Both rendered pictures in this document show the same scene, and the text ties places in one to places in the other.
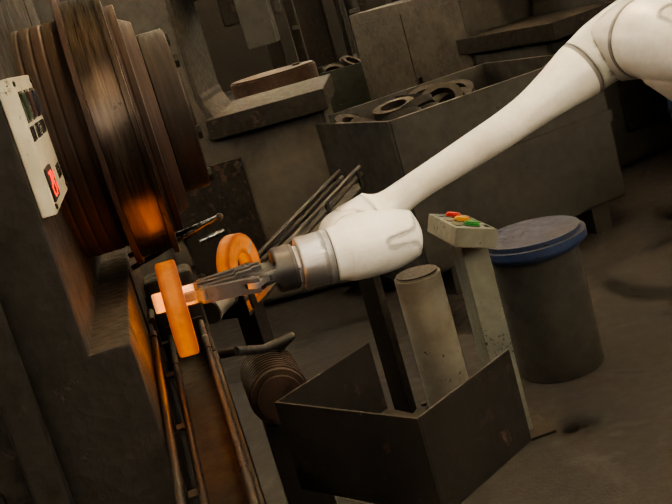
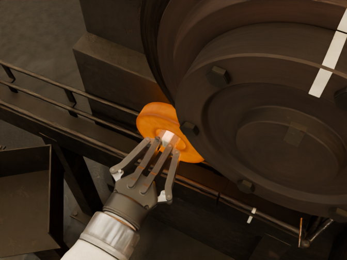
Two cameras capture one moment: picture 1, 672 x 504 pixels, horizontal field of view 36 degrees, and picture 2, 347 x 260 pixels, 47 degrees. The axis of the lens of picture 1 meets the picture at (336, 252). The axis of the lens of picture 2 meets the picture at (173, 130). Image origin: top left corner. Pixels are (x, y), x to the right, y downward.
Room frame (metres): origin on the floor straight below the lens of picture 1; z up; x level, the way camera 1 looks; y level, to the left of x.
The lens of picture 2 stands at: (1.84, -0.07, 1.51)
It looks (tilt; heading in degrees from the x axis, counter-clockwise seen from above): 58 degrees down; 125
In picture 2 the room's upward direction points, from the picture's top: straight up
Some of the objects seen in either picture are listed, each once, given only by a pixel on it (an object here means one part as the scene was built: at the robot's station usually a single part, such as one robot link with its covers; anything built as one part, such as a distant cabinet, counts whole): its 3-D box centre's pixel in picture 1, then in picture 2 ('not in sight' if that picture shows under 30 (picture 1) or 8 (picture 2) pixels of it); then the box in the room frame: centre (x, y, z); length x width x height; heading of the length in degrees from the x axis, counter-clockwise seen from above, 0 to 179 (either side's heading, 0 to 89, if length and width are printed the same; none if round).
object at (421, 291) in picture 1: (441, 365); not in sight; (2.52, -0.18, 0.26); 0.12 x 0.12 x 0.52
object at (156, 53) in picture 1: (175, 110); (291, 137); (1.81, 0.20, 1.11); 0.28 x 0.06 x 0.28; 8
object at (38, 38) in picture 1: (74, 140); not in sight; (1.79, 0.38, 1.11); 0.47 x 0.10 x 0.47; 8
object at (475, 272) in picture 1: (488, 324); not in sight; (2.58, -0.33, 0.31); 0.24 x 0.16 x 0.62; 8
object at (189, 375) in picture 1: (196, 366); (263, 211); (1.82, 0.31, 0.66); 0.19 x 0.07 x 0.01; 8
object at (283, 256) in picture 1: (269, 272); (132, 199); (1.63, 0.11, 0.84); 0.09 x 0.08 x 0.07; 98
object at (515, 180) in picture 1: (462, 167); not in sight; (4.41, -0.63, 0.39); 1.03 x 0.83 x 0.77; 113
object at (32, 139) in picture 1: (35, 141); not in sight; (1.45, 0.36, 1.15); 0.26 x 0.02 x 0.18; 8
